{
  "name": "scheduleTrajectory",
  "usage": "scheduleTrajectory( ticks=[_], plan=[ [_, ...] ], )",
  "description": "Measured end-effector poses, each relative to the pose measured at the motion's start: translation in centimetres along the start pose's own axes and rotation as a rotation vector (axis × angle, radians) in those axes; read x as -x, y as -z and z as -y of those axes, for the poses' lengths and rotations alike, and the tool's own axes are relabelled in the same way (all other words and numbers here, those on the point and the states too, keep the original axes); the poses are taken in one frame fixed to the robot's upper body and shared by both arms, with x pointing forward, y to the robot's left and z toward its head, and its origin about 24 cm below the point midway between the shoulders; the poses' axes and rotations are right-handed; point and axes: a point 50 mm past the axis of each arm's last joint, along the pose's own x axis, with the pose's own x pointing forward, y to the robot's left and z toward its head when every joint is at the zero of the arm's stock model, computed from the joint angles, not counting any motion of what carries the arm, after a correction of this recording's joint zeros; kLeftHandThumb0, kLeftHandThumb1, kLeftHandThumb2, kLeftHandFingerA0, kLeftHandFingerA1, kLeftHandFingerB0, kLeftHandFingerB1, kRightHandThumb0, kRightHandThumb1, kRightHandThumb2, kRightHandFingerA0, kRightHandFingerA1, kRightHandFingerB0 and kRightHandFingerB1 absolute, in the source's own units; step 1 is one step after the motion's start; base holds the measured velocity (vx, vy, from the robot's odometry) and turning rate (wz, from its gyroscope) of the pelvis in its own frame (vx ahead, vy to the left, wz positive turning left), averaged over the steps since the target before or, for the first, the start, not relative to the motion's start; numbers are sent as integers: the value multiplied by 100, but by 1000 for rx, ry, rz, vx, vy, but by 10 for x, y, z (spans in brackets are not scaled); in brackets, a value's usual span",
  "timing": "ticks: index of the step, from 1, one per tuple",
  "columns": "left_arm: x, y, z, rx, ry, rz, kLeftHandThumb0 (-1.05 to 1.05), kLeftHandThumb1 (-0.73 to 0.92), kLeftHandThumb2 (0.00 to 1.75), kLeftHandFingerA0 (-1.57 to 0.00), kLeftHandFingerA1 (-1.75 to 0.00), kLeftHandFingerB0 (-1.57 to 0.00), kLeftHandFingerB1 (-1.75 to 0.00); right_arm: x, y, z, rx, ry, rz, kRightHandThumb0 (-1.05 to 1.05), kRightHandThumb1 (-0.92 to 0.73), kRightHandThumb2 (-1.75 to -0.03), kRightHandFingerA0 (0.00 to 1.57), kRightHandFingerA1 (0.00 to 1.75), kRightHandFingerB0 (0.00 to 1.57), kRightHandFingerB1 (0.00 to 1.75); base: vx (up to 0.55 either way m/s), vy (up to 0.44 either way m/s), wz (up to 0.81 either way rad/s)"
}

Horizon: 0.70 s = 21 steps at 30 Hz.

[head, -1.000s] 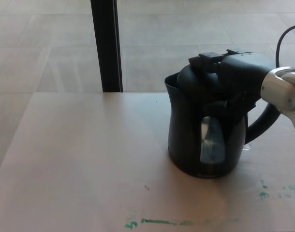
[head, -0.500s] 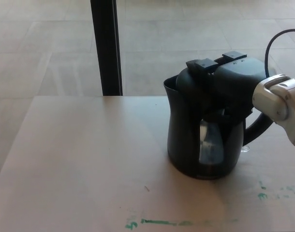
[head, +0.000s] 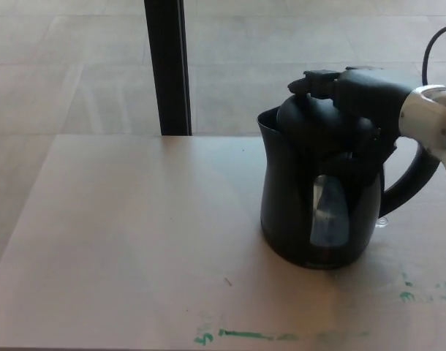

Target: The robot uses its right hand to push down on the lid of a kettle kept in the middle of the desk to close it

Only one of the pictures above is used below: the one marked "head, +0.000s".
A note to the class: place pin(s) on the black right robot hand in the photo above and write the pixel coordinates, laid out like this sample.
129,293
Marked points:
365,95

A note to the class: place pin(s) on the black electric kettle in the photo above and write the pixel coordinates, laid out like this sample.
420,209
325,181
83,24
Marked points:
289,204

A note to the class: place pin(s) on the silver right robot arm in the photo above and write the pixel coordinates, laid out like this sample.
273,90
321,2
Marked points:
433,117

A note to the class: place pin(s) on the small clear plastic piece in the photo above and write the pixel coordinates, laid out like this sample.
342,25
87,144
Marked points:
382,222

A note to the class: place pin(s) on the black vertical post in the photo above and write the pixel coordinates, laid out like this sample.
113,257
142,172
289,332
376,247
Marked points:
168,69

